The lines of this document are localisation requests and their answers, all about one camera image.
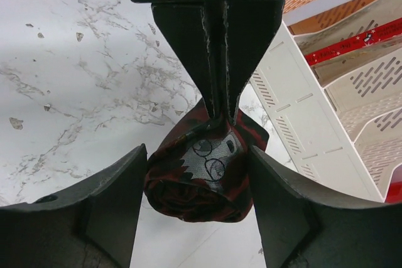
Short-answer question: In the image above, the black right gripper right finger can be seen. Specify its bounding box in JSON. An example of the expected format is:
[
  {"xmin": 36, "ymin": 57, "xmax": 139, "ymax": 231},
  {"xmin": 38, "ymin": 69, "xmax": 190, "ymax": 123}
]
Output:
[{"xmin": 247, "ymin": 147, "xmax": 401, "ymax": 267}]

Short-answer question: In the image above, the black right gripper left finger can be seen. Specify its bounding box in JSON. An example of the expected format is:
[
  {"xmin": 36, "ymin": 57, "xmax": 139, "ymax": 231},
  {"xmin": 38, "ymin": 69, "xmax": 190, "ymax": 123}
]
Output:
[{"xmin": 1, "ymin": 145, "xmax": 147, "ymax": 267}]

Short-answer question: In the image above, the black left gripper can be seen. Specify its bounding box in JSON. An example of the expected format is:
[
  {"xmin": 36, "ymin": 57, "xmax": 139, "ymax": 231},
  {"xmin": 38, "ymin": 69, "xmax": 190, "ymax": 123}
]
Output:
[{"xmin": 131, "ymin": 0, "xmax": 285, "ymax": 125}]

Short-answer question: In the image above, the dark red patterned tie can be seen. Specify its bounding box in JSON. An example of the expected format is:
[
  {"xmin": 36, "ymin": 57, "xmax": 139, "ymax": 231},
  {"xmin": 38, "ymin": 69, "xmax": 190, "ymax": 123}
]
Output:
[{"xmin": 144, "ymin": 100, "xmax": 269, "ymax": 223}]

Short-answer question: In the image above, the red plastic bin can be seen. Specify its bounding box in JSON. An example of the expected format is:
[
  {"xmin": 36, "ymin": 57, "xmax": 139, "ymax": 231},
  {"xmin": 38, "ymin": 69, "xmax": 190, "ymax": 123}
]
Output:
[{"xmin": 385, "ymin": 165, "xmax": 402, "ymax": 203}]

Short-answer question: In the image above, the white file organizer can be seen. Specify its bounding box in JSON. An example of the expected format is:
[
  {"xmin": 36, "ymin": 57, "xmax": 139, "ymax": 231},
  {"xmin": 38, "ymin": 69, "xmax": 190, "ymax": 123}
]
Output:
[{"xmin": 250, "ymin": 0, "xmax": 401, "ymax": 202}]

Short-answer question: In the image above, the red white booklet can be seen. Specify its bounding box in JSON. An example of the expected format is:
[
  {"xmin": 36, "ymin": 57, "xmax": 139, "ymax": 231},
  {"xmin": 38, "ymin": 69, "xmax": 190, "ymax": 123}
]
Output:
[{"xmin": 305, "ymin": 18, "xmax": 401, "ymax": 66}]

